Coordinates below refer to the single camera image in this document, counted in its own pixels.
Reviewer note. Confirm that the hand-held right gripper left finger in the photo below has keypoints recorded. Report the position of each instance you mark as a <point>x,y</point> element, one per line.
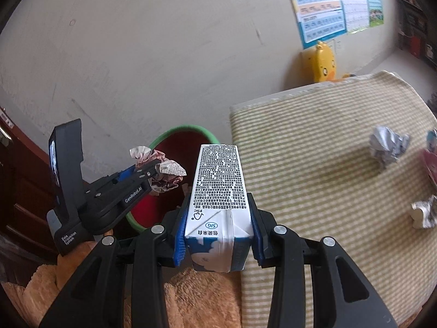
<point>180,246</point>

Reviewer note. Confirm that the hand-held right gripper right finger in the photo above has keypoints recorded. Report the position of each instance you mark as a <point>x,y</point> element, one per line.
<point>257,246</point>

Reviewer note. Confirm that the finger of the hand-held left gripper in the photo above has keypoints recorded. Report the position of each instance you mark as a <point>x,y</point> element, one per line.
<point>127,173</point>
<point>146,174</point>

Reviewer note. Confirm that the red grey wrapper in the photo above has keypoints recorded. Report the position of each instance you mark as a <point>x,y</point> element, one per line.
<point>170,170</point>

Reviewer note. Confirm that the green rimmed red bin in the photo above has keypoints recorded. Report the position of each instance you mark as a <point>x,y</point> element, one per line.
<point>145,208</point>

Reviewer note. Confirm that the blue white milk carton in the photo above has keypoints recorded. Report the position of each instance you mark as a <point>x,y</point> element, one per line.
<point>218,184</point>

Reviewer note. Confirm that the person's left forearm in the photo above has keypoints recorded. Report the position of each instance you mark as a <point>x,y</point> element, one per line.
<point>41,290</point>

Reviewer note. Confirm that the dark wooden cabinet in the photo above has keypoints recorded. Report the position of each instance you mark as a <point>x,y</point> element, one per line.
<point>20,184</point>

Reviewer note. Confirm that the fuzzy peach clothing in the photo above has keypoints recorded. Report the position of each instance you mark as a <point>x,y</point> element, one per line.
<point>205,300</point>

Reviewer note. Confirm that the checked green tablecloth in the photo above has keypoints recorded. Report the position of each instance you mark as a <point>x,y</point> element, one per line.
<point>307,164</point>

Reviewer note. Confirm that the silver foil packet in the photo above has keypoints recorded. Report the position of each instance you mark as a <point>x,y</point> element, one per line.
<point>389,147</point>

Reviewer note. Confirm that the crumpled printed paper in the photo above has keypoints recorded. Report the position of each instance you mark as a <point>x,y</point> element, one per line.
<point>425,213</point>

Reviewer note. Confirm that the maroon wrapper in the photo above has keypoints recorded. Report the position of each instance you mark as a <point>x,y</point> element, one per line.
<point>431,164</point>

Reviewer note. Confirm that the yellow duck toy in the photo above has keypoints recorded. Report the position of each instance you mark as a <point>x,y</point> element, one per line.
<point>319,63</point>

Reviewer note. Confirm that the blue white wrapper scrap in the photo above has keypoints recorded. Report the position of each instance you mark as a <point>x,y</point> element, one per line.
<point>432,139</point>

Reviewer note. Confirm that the white wall socket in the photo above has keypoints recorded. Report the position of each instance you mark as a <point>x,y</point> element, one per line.
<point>336,46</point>

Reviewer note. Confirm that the blue bordered wall poster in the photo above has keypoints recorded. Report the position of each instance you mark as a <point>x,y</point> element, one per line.
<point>317,10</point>

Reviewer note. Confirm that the white chart wall poster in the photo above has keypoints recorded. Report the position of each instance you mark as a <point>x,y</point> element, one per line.
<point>355,3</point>

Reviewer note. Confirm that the dark wall shelf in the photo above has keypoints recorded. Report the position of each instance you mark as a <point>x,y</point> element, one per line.
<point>414,27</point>

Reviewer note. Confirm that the green bordered wall poster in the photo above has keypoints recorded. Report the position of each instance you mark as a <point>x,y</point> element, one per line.
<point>372,0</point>

